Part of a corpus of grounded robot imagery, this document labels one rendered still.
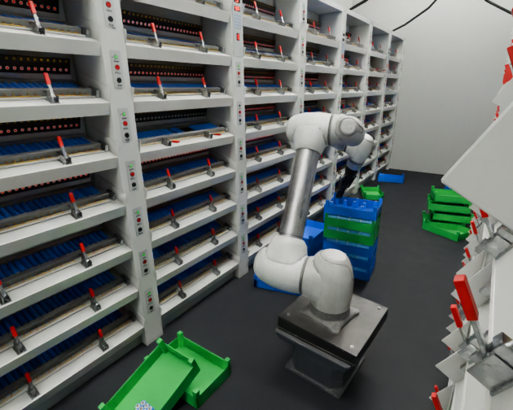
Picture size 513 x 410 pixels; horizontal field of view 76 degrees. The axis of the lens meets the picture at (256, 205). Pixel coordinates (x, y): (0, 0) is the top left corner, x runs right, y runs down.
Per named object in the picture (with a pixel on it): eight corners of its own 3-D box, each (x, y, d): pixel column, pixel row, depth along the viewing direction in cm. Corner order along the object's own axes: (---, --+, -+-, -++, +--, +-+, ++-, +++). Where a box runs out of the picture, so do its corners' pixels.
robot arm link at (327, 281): (347, 320, 121) (354, 268, 113) (300, 307, 128) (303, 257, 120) (353, 295, 135) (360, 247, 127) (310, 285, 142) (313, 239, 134)
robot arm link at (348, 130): (368, 120, 143) (336, 119, 148) (365, 110, 126) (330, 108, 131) (363, 150, 144) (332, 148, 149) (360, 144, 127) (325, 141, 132)
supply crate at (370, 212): (381, 210, 205) (383, 198, 202) (375, 221, 188) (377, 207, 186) (334, 202, 219) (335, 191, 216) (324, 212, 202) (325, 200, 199)
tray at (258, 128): (295, 129, 234) (300, 111, 227) (243, 141, 187) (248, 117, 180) (272, 119, 242) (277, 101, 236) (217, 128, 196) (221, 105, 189)
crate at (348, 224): (379, 222, 208) (381, 210, 205) (374, 233, 191) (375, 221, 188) (333, 214, 221) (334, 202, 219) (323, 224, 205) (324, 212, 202)
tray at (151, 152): (233, 143, 180) (236, 126, 175) (138, 163, 133) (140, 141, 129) (206, 129, 188) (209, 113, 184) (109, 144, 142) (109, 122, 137)
